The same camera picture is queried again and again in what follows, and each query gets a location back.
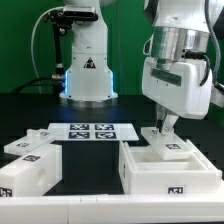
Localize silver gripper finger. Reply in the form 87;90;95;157
156;103;164;130
161;111;179;134

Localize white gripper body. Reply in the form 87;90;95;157
142;57;212;119

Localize white cabinet door panel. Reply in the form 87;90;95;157
141;127;193;160
4;129;56;156

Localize white cabinet body box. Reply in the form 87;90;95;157
119;141;224;195

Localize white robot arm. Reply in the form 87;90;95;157
60;0;224;134

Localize white cabinet top block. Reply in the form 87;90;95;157
0;144;62;197

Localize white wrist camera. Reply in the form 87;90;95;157
211;84;224;108

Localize grey braided camera cable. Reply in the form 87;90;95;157
186;0;222;87

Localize white L-shaped obstacle frame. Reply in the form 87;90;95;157
0;184;224;224

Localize white fiducial marker base plate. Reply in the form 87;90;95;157
48;123;139;141

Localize black camera on stand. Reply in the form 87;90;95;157
44;5;98;86

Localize white cable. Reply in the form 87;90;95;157
30;6;64;94

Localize black cable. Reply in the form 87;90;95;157
11;77;66;94

